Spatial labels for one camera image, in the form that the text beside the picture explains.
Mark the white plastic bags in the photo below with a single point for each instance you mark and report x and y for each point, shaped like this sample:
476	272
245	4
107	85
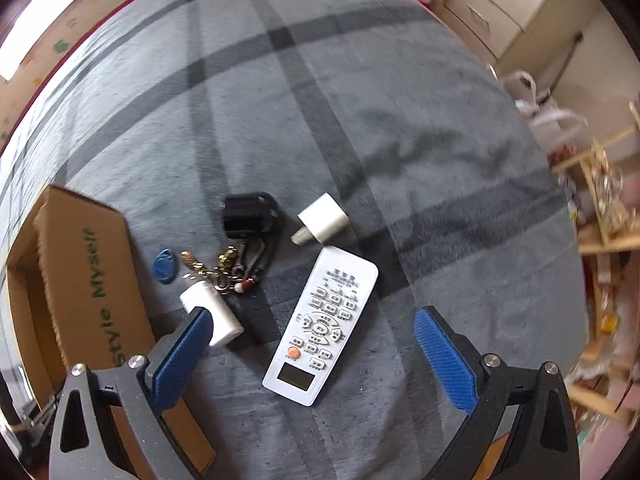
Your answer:
530	105

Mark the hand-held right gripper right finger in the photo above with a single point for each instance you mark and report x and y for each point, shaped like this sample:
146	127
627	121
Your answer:
445	360

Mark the cream drawer cabinet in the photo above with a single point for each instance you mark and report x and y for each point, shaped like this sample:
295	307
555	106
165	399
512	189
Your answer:
480	10

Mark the wooden rack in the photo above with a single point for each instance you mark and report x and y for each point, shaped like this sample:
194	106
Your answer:
600	245

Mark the grey plaid blanket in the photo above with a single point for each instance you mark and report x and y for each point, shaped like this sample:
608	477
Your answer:
400	110

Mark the brass key bunch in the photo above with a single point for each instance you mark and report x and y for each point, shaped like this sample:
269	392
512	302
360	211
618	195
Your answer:
225	260

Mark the cream star print bedsheet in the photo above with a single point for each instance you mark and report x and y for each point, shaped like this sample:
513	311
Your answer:
50	50

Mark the white remote control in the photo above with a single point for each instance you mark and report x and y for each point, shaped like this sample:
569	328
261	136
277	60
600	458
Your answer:
330	310

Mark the blue key fob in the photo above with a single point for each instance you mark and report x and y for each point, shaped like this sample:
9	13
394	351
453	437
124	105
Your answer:
164	264

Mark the brown cardboard box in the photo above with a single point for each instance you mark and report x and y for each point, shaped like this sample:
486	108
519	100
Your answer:
75	260

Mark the dark glossy round jar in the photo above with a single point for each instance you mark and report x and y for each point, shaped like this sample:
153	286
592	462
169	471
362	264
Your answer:
247	215

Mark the white plastic bottle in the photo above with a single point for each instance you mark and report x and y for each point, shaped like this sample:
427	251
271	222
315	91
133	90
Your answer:
225	322

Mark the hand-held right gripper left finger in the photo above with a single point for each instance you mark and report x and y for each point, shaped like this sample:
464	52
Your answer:
180	355

